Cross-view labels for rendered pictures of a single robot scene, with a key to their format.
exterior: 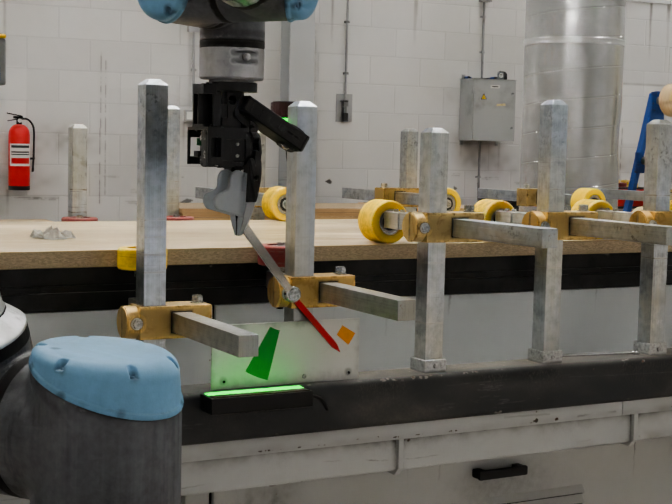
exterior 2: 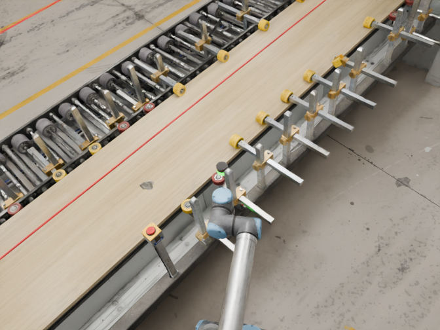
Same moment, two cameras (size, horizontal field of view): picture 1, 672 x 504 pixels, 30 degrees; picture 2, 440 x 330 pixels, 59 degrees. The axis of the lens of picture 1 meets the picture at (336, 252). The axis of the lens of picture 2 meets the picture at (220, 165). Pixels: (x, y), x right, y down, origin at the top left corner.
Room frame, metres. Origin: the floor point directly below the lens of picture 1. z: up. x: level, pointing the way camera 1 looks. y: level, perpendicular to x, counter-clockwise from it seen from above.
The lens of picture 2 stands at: (0.82, 0.29, 2.80)
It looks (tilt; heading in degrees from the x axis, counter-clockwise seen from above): 53 degrees down; 351
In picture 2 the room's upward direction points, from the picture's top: 10 degrees counter-clockwise
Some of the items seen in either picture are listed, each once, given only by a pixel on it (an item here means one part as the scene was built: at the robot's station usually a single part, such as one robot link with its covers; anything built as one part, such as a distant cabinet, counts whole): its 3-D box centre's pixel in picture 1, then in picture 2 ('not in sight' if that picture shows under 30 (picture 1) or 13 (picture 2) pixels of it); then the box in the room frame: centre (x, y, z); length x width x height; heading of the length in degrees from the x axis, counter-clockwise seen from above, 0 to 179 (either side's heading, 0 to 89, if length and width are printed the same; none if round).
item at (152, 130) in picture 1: (151, 240); (200, 222); (1.87, 0.28, 0.93); 0.04 x 0.04 x 0.48; 29
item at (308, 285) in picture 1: (310, 290); (235, 197); (2.01, 0.04, 0.85); 0.14 x 0.06 x 0.05; 119
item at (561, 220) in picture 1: (559, 225); (289, 135); (2.25, -0.40, 0.95); 0.14 x 0.06 x 0.05; 119
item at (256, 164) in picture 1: (248, 170); not in sight; (1.74, 0.12, 1.04); 0.05 x 0.02 x 0.09; 30
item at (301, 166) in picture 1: (299, 252); (232, 194); (1.99, 0.06, 0.91); 0.04 x 0.04 x 0.48; 29
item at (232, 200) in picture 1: (232, 203); not in sight; (1.74, 0.14, 1.00); 0.06 x 0.03 x 0.09; 120
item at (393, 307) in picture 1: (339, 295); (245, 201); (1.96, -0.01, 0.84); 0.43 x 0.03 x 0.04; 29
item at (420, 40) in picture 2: not in sight; (399, 33); (2.84, -1.52, 0.95); 0.50 x 0.04 x 0.04; 29
